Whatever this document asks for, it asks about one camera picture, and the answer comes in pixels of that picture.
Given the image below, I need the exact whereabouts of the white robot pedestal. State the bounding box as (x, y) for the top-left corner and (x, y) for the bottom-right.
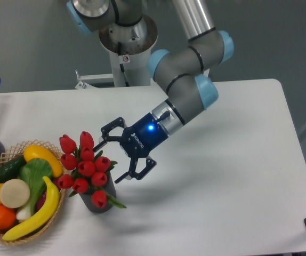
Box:
(75, 14), (159, 90)

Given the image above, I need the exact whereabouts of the woven wicker basket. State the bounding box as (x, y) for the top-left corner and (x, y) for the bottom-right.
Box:
(0, 139), (66, 246)

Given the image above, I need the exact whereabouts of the green bok choy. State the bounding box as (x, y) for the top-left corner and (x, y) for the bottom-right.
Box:
(16, 158), (52, 222)

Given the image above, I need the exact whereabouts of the dark grey ribbed vase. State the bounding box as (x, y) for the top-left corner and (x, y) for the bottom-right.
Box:
(79, 173), (116, 213)

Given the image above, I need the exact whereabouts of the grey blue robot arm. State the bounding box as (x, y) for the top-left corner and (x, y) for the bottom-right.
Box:
(67, 1), (234, 180)

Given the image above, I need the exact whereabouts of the round beige disc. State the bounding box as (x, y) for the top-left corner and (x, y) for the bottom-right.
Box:
(0, 179), (30, 209)

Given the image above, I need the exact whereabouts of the dark red vegetable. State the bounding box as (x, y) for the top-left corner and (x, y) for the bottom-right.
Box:
(36, 178), (60, 212)

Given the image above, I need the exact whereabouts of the yellow banana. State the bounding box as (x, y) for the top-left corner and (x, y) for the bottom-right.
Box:
(2, 176), (60, 242)

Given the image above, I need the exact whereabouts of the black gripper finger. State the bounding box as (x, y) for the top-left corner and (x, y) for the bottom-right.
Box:
(92, 116), (129, 151)
(114, 156), (157, 184)

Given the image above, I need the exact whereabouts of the red tulip bouquet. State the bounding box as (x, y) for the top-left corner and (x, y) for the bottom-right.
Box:
(58, 131), (126, 209)

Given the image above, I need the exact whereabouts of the orange fruit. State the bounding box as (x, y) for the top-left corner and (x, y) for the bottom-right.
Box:
(0, 204), (16, 230)

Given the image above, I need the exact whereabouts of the green cucumber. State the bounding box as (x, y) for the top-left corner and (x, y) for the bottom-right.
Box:
(0, 155), (26, 183)

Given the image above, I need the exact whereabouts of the yellow squash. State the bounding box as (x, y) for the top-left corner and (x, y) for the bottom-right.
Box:
(23, 145), (63, 178)

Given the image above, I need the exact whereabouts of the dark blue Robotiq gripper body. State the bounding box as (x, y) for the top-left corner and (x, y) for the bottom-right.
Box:
(120, 113), (168, 158)

